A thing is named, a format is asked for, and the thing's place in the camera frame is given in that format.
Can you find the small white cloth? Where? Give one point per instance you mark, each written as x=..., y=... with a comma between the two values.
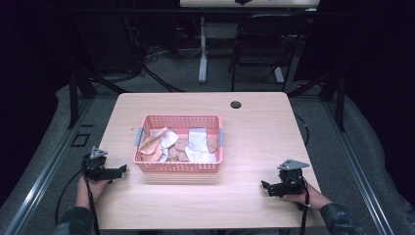
x=170, y=138

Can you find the large white cloth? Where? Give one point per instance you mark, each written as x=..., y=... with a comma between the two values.
x=198, y=143

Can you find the person's left hand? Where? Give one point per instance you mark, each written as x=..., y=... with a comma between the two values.
x=94, y=189

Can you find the person's right hand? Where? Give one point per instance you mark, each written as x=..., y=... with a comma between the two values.
x=310, y=197

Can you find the white table leg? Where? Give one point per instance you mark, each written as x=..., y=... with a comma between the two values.
x=203, y=55

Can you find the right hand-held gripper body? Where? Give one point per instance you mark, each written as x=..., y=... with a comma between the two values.
x=291, y=176

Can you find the black folding chair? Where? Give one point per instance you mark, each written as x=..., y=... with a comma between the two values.
x=267, y=42

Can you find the peach cloth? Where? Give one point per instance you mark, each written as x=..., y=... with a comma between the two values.
x=150, y=143

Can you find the black metal stand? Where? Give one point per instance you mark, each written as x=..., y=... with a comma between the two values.
x=340, y=98
x=73, y=94

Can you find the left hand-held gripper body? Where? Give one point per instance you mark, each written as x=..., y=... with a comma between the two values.
x=96, y=163

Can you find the grey floor rail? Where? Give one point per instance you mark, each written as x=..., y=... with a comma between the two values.
x=45, y=173
x=355, y=166

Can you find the pink plastic basket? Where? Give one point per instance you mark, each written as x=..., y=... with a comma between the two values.
x=177, y=168

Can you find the tan cloth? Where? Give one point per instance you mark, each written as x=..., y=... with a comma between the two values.
x=178, y=150

